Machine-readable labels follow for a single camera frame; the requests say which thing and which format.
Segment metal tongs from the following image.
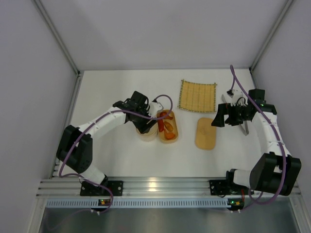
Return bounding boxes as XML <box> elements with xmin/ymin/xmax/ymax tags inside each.
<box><xmin>221</xmin><ymin>95</ymin><xmax>249</xmax><ymax>136</ymax></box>

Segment bamboo sushi mat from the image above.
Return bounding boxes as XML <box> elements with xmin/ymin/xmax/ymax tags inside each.
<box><xmin>178</xmin><ymin>80</ymin><xmax>217</xmax><ymax>113</ymax></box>

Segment orange toy fried piece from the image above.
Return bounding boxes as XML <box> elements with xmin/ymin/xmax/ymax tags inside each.
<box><xmin>159</xmin><ymin>112</ymin><xmax>173</xmax><ymax>120</ymax></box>

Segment round tan lid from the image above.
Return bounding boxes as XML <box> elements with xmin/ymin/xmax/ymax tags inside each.
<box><xmin>135</xmin><ymin>128</ymin><xmax>158</xmax><ymax>142</ymax></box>

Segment oblong tan box lid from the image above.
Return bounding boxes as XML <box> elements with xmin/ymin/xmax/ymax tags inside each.
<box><xmin>195</xmin><ymin>117</ymin><xmax>216</xmax><ymax>150</ymax></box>

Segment small orange toy piece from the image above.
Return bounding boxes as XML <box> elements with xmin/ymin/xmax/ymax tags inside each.
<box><xmin>164</xmin><ymin>121</ymin><xmax>173</xmax><ymax>132</ymax></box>

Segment oblong tan lunch box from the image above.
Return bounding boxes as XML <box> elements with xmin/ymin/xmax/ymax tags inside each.
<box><xmin>157</xmin><ymin>110</ymin><xmax>178</xmax><ymax>144</ymax></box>

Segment orange toy chicken leg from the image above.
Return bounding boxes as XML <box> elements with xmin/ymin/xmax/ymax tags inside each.
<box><xmin>164</xmin><ymin>130</ymin><xmax>175</xmax><ymax>140</ymax></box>

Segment red toy shrimp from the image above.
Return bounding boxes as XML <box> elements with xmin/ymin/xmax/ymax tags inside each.
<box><xmin>157</xmin><ymin>119</ymin><xmax>164</xmax><ymax>132</ymax></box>

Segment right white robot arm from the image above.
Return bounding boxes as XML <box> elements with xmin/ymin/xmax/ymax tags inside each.
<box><xmin>211</xmin><ymin>89</ymin><xmax>301</xmax><ymax>196</ymax></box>

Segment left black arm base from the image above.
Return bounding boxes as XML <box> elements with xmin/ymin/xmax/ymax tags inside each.
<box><xmin>80</xmin><ymin>181</ymin><xmax>123</xmax><ymax>197</ymax></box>

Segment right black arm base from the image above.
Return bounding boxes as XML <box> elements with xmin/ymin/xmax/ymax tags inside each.
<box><xmin>209</xmin><ymin>180</ymin><xmax>248</xmax><ymax>197</ymax></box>

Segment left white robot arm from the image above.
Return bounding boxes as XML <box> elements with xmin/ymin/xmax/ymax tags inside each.
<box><xmin>56</xmin><ymin>91</ymin><xmax>163</xmax><ymax>193</ymax></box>

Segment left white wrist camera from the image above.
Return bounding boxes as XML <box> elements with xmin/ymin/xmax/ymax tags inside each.
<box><xmin>148</xmin><ymin>102</ymin><xmax>163</xmax><ymax>118</ymax></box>

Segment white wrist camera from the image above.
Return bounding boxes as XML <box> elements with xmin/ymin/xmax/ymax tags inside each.
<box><xmin>227</xmin><ymin>89</ymin><xmax>243</xmax><ymax>105</ymax></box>
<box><xmin>148</xmin><ymin>102</ymin><xmax>163</xmax><ymax>118</ymax></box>

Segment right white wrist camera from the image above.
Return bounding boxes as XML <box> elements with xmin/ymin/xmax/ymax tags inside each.
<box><xmin>227</xmin><ymin>89</ymin><xmax>243</xmax><ymax>105</ymax></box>

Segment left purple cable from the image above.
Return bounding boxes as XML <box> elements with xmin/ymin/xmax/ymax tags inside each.
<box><xmin>58</xmin><ymin>94</ymin><xmax>173</xmax><ymax>214</ymax></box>

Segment aluminium mounting rail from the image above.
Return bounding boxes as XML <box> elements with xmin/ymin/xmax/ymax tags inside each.
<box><xmin>36</xmin><ymin>177</ymin><xmax>216</xmax><ymax>198</ymax></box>

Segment grey slotted cable duct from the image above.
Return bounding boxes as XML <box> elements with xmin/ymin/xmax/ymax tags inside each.
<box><xmin>46</xmin><ymin>198</ymin><xmax>244</xmax><ymax>208</ymax></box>

